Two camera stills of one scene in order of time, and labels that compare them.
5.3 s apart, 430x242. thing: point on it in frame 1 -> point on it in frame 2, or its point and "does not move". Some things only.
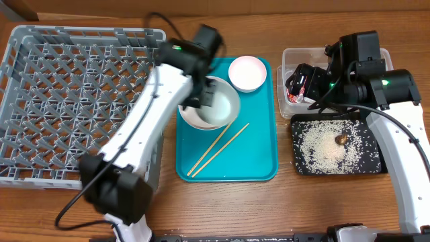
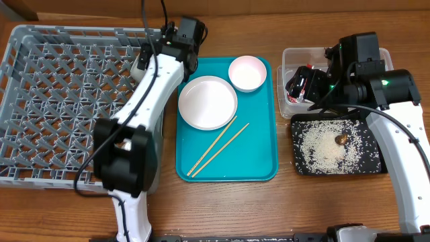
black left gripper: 190,103 -> 145,58
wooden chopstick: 220,150 does not move
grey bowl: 226,105 -> 137,73
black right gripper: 300,82 does not move
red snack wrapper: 296,98 does not move
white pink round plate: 215,112 does not move
